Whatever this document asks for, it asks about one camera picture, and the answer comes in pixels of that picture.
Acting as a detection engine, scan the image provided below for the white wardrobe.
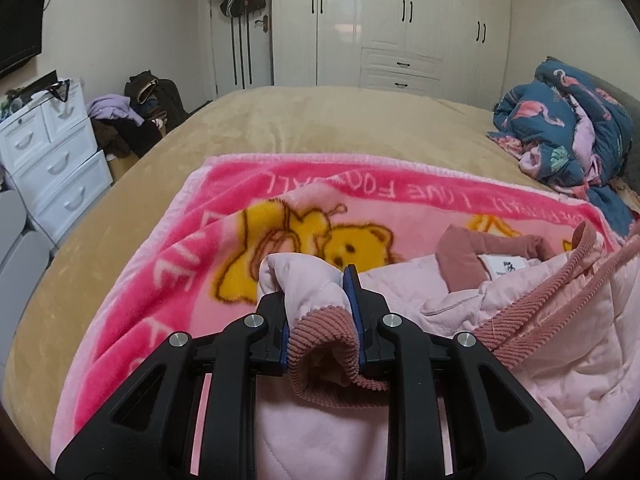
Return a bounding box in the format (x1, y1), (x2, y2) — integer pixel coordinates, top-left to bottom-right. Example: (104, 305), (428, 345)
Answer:
(271, 0), (514, 109)

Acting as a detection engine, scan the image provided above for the purple garment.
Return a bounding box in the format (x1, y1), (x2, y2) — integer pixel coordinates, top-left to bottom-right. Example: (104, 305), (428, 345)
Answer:
(86, 93), (146, 127)

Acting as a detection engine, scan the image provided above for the black television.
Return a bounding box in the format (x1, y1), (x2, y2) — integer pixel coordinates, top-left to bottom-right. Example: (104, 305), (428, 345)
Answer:
(0, 0), (47, 79)

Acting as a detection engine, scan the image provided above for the dark brown clothes pile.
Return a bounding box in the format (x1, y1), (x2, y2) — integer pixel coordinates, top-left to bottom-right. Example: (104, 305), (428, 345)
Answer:
(92, 71), (190, 159)

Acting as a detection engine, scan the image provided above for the floral pillow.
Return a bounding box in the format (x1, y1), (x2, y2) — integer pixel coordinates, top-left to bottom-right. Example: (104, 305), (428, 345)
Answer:
(607, 180), (640, 223)

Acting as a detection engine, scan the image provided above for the white door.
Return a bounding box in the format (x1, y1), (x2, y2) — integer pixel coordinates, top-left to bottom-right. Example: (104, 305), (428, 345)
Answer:
(206, 0), (275, 102)

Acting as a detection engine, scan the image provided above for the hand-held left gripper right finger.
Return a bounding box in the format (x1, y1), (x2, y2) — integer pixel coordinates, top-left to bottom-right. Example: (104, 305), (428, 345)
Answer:
(342, 264), (586, 480)

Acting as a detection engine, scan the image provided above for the white drawer chest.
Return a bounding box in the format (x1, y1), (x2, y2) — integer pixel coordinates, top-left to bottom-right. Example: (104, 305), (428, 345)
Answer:
(0, 77), (113, 248)

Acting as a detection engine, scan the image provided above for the blue flamingo print quilt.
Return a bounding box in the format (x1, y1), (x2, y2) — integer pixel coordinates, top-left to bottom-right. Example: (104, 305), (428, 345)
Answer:
(487, 57), (640, 236)

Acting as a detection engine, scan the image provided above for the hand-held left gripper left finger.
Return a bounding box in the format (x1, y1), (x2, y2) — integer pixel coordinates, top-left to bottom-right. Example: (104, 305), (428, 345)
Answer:
(55, 290), (291, 480)

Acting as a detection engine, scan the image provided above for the pink bear printed blanket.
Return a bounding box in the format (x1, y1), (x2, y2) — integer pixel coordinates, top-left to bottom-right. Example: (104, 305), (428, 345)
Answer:
(50, 154), (626, 467)

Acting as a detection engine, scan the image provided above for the bed with tan sheet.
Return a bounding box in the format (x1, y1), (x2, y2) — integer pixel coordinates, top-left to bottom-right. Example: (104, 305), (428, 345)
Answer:
(0, 85), (640, 411)

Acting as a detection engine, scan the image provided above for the grey chair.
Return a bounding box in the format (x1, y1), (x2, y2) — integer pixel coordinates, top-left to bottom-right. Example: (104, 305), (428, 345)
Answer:
(0, 189), (54, 303)

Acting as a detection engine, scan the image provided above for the pink quilted jacket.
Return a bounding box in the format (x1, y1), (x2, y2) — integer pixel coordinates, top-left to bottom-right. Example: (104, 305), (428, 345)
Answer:
(252, 221), (640, 480)

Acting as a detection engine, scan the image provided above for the black clothes hanger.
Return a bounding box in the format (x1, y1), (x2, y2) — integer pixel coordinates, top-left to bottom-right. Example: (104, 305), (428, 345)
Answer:
(46, 78), (72, 104)

